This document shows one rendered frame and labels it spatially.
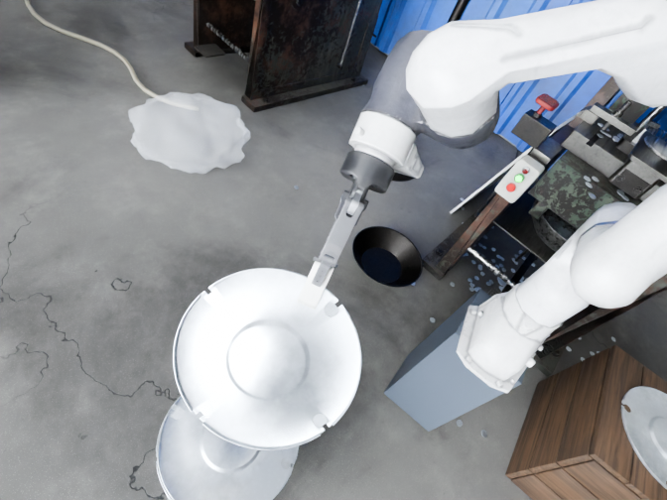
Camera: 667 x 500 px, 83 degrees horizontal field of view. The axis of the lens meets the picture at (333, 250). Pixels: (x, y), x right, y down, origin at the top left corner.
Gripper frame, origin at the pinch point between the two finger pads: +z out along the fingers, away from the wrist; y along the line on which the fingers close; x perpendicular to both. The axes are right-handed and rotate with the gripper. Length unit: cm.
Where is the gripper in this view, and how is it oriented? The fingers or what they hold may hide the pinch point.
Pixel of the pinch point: (316, 284)
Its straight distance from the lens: 57.3
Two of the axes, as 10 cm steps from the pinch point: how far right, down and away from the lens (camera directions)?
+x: 9.1, 4.2, 0.4
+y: 0.1, 0.8, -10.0
